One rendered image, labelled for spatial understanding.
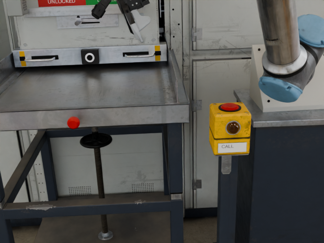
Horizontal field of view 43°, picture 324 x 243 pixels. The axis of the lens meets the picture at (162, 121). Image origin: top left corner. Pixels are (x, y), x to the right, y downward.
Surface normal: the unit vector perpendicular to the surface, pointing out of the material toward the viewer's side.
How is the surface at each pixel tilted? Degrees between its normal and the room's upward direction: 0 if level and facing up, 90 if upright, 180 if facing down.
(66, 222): 0
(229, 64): 90
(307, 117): 0
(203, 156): 90
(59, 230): 0
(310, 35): 39
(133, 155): 90
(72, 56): 90
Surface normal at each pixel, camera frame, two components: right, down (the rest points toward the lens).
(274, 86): -0.48, 0.84
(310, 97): 0.02, -0.39
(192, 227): -0.04, -0.93
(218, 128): 0.04, 0.37
